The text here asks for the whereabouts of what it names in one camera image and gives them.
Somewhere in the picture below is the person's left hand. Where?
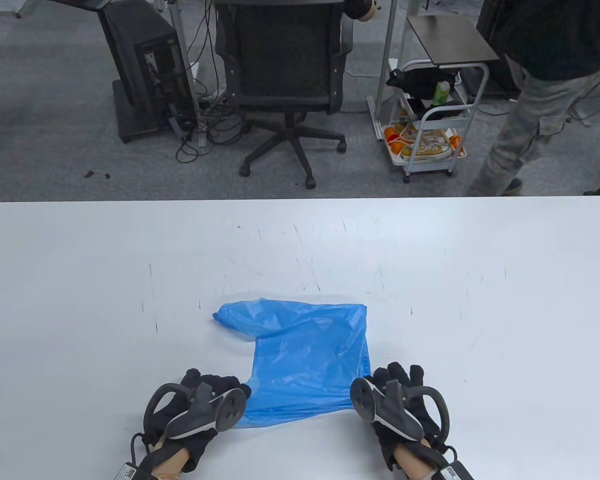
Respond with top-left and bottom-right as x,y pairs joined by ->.
142,368 -> 253,473

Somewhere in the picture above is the person's right hand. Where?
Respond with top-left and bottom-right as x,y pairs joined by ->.
370,361 -> 450,471

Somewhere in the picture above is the blue plastic bag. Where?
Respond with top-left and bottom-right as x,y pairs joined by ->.
212,298 -> 372,430

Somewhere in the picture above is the person's right forearm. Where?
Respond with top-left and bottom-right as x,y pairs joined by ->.
392,445 -> 438,480

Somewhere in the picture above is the person's left forearm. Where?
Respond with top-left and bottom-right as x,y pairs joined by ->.
150,447 -> 191,480

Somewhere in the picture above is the black bag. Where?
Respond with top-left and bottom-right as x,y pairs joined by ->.
386,67 -> 461,101

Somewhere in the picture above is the black left hand controller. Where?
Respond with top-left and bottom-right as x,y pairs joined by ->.
144,381 -> 247,441

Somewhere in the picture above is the black hand controller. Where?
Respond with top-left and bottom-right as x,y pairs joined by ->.
350,376 -> 451,442
144,381 -> 247,441

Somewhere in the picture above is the black right hand controller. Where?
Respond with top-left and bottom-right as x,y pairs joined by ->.
350,376 -> 451,442

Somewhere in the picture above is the yellow sneaker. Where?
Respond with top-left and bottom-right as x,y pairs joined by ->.
401,134 -> 453,162

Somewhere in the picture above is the white rolling utility cart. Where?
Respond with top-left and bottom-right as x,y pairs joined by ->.
382,60 -> 491,183

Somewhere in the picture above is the white metal desk leg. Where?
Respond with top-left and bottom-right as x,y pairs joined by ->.
367,0 -> 399,142

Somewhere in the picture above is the dark brown side table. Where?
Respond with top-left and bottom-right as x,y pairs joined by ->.
406,13 -> 501,67

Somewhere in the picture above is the black mesh office chair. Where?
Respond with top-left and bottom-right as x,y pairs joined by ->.
214,0 -> 355,190

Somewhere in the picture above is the silver metal desk leg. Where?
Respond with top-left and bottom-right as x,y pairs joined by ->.
167,0 -> 209,147

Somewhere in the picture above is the black computer tower on stand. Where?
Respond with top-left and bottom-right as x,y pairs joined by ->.
96,0 -> 199,144

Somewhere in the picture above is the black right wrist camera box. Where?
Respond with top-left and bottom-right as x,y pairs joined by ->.
437,460 -> 476,480

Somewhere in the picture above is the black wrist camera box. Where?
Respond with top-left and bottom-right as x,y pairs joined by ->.
112,462 -> 153,480
437,460 -> 476,480

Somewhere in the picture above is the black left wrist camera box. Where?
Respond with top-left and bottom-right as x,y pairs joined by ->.
112,462 -> 153,480

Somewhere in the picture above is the black cable bundle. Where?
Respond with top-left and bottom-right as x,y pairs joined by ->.
560,50 -> 600,132
175,0 -> 253,164

